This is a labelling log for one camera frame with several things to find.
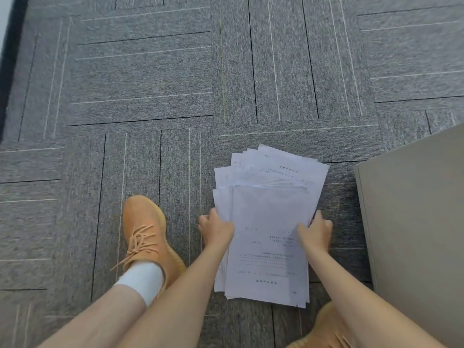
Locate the orange laced sneaker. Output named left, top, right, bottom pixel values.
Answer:
left=286, top=301, right=359, bottom=348
left=110, top=194, right=188, bottom=295

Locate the white sock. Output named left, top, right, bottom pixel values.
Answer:
left=113, top=260, right=166, bottom=308

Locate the person's left hand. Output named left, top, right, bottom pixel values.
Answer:
left=197, top=208, right=236, bottom=251

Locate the person's right hand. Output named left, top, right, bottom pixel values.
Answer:
left=297, top=210, right=334, bottom=255

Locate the stack of white printed papers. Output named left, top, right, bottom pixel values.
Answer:
left=212, top=144, right=330, bottom=309

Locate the person's right forearm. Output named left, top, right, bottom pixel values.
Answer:
left=304, top=248, right=448, bottom=348

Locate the person's bare leg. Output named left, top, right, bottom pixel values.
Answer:
left=37, top=283, right=148, bottom=348

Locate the person's left forearm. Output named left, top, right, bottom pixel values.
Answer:
left=117, top=244, right=232, bottom=348

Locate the grey cabinet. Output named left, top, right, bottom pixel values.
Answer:
left=353, top=123, right=464, bottom=348

